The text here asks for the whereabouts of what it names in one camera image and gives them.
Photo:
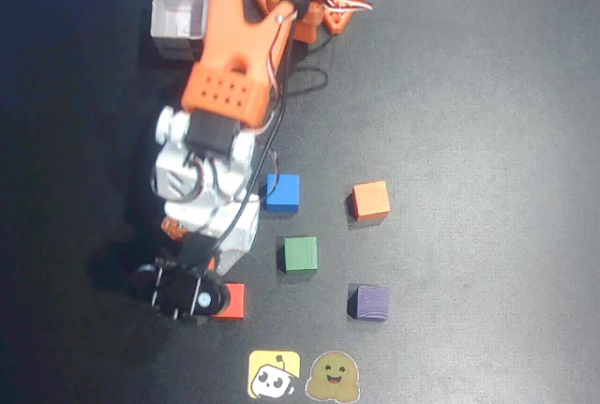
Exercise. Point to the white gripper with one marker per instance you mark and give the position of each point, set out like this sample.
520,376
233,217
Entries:
234,244

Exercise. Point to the red wooden cube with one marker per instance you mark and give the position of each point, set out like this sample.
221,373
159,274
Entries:
234,302

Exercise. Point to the orange and white robot arm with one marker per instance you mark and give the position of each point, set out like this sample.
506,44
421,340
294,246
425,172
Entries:
229,38

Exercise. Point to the blue wooden cube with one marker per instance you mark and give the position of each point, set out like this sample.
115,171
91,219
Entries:
282,193

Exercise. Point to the green wooden cube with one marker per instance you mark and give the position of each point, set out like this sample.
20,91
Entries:
300,255

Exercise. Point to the orange wooden cube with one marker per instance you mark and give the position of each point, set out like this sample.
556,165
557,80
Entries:
371,200

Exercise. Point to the purple wooden cube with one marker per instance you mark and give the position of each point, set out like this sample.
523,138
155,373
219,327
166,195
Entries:
370,303

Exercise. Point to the yellow robot face sticker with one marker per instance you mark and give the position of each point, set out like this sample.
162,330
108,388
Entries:
274,374

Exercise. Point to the smiling hugging face sticker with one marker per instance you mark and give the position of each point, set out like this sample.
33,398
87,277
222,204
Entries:
333,376

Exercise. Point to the white open cardboard box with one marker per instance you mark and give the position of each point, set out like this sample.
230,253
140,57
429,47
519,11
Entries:
180,15

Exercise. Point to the dark grey felt mat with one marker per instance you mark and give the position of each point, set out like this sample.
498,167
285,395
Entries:
469,141

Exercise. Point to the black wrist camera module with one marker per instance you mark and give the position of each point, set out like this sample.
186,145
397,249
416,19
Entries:
180,291

